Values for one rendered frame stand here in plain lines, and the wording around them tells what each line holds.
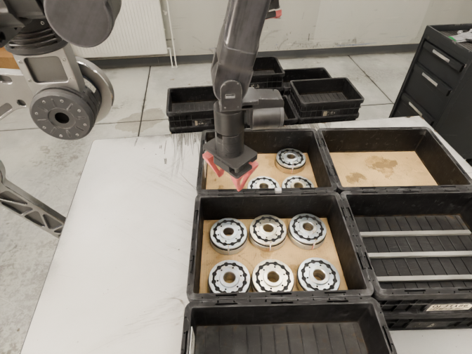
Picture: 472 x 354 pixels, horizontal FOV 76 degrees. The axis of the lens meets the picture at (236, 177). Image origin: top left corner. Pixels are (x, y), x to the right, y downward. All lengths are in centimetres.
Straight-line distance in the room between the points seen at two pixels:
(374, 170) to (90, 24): 96
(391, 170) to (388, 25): 331
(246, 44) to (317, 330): 61
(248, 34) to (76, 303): 84
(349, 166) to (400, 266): 39
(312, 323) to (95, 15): 71
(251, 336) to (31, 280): 151
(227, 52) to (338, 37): 367
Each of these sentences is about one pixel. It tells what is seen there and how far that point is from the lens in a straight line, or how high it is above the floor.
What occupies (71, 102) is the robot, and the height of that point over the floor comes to 117.
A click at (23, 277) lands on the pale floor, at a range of 210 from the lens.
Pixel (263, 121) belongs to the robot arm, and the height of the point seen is 124.
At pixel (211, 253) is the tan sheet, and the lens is 85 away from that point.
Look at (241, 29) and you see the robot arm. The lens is 49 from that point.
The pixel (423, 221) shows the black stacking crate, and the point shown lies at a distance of 106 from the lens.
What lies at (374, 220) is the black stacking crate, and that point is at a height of 83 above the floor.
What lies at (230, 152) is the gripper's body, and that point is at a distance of 60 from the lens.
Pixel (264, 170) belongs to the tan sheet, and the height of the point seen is 83.
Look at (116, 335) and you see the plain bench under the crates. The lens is 95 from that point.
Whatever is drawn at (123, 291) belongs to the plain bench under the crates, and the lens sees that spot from 99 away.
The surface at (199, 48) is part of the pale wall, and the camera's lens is 379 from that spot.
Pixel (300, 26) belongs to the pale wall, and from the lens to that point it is 391.
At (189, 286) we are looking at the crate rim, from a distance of 70.
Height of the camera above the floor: 155
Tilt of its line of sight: 45 degrees down
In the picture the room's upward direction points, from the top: straight up
